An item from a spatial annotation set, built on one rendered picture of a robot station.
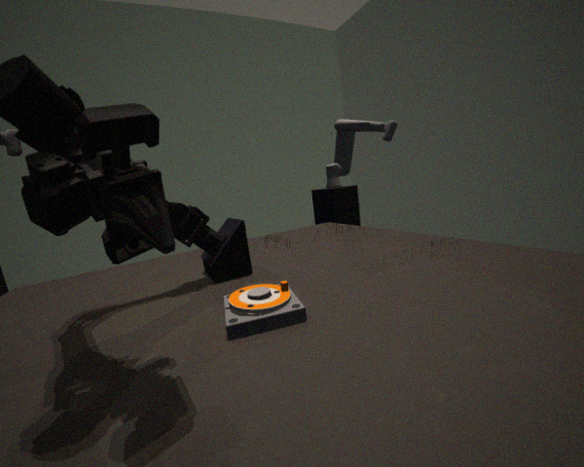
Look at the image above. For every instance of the orange round plate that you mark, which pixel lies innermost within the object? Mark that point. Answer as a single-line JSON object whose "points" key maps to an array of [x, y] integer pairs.
{"points": [[280, 296]]}

